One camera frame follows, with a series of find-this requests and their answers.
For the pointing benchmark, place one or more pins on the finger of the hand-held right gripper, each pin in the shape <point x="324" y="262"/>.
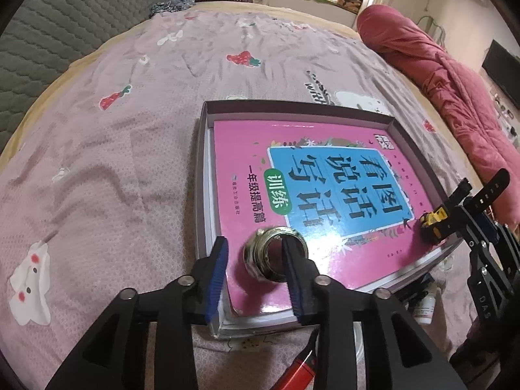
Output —
<point x="481" y="252"/>
<point x="510" y="248"/>

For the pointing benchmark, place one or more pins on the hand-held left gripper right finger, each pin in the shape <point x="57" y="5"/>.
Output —
<point x="294" y="280"/>

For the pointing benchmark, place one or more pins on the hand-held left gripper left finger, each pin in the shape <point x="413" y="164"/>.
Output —
<point x="217" y="276"/>

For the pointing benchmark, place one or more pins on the yellow and black wristwatch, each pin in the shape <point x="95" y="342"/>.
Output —
<point x="432" y="221"/>

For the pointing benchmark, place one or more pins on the small white bottle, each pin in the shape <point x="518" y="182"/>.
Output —
<point x="425" y="313"/>

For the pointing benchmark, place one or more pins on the red black lighter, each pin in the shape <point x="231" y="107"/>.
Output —
<point x="298" y="367"/>

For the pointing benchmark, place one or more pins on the shallow grey cardboard box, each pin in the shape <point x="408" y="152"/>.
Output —
<point x="205" y="170"/>

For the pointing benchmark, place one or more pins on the pink and blue book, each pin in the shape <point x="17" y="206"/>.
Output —
<point x="325" y="195"/>

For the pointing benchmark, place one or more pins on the pink printed bedsheet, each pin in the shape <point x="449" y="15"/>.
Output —
<point x="122" y="170"/>

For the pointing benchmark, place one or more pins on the pink quilt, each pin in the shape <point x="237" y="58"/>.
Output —
<point x="447" y="89"/>

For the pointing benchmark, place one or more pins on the black television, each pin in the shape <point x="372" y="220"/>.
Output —
<point x="503" y="73"/>

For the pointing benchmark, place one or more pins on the dark patterned cloth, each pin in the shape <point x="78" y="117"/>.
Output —
<point x="168" y="6"/>

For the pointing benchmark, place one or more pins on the orange patterned cushion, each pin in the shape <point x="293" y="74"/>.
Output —
<point x="351" y="3"/>

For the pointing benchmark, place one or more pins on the grey quilted headboard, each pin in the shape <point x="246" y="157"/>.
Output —
<point x="48" y="28"/>

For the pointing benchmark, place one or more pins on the metal chair frame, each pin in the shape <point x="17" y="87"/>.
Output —
<point x="432" y="28"/>

